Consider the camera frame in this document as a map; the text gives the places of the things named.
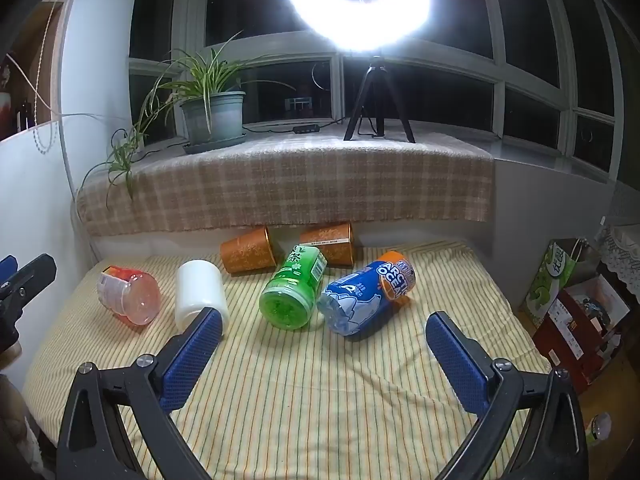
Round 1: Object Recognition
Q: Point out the grey plant saucer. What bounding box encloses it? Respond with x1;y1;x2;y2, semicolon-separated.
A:
182;132;248;155

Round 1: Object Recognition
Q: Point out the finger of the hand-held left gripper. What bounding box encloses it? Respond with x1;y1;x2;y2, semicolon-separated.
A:
0;253;57;344
0;255;20;289

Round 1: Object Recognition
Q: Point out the black cable with switch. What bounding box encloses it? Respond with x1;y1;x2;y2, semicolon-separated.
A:
243;117;347;135

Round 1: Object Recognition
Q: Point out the orange gold paper cup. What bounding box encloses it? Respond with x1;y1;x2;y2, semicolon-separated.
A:
220;225;277;275
299;221;357;267

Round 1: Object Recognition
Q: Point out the ring light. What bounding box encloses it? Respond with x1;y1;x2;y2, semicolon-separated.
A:
287;0;433;53

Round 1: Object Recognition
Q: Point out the black tripod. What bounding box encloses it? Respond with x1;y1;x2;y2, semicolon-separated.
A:
343;52;416;143

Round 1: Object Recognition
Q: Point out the green tea bottle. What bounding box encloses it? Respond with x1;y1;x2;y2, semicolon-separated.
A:
258;244;328;331

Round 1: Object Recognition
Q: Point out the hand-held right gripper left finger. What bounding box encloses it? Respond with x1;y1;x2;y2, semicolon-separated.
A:
56;306;224;480

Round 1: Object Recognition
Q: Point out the green paper bag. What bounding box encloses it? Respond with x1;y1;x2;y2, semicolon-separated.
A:
520;239;588;328

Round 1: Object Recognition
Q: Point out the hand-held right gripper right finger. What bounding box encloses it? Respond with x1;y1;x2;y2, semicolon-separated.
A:
425;311;589;480

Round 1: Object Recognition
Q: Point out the beige plaid cloth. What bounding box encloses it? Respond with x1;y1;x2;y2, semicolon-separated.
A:
75;132;496;238

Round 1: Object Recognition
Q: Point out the white plastic cup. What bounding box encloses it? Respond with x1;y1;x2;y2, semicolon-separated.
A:
174;259;231;333

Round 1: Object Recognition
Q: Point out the potted spider plant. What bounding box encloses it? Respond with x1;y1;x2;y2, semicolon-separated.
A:
75;32;296;211

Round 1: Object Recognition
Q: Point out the white lace cloth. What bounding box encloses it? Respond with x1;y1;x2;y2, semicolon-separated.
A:
597;222;640;306

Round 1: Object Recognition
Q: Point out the red cardboard box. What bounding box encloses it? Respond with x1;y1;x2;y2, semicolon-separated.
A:
532;275;632;393

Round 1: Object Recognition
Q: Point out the blue Arctic Ocean bottle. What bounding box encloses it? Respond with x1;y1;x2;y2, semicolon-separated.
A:
323;262;388;337

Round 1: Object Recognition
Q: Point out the yellow striped bed sheet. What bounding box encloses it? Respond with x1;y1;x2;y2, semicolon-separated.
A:
22;240;551;480

